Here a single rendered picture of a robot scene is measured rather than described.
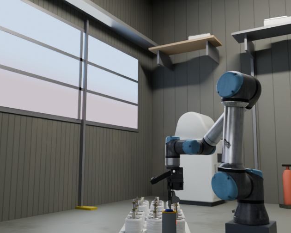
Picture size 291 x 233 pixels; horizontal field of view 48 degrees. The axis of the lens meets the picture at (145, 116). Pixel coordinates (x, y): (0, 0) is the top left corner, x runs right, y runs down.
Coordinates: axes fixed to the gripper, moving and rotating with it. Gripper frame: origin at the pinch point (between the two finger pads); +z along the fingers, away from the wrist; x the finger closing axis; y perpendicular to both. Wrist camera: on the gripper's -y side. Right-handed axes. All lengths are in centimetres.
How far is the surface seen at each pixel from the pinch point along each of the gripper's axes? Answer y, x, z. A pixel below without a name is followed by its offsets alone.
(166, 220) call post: -1.4, -3.5, 6.0
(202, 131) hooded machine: 49, 263, -62
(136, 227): -17.0, 13.0, 12.7
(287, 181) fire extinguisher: 151, 249, 1
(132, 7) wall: -52, 326, -271
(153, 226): -8.3, 12.6, 12.0
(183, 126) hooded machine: 24, 278, -71
